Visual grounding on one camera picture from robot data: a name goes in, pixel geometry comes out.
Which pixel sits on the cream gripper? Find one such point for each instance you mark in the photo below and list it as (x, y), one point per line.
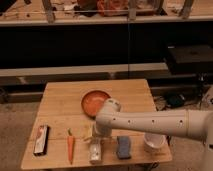
(96, 133)

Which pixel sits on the white plastic bottle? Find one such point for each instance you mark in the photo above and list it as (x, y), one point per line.
(95, 151)

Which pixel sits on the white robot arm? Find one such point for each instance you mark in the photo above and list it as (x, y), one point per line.
(192, 124)

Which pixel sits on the orange ceramic bowl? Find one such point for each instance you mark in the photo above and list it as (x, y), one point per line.
(93, 101)

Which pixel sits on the orange toy carrot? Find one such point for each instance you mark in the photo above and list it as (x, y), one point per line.
(70, 143)

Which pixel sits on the wooden table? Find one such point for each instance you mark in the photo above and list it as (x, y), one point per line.
(60, 109)

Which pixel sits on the blue sponge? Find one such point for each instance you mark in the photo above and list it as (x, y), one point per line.
(123, 148)

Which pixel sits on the red and black box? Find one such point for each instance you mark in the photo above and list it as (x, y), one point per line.
(40, 146)

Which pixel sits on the white cup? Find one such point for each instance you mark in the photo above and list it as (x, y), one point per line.
(153, 142)

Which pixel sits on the black box on right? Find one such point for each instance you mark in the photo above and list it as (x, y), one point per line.
(194, 59)

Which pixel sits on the red object on shelf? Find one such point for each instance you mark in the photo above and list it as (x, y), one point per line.
(112, 7)

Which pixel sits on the long workbench shelf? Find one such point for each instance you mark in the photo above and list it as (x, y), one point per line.
(85, 12)

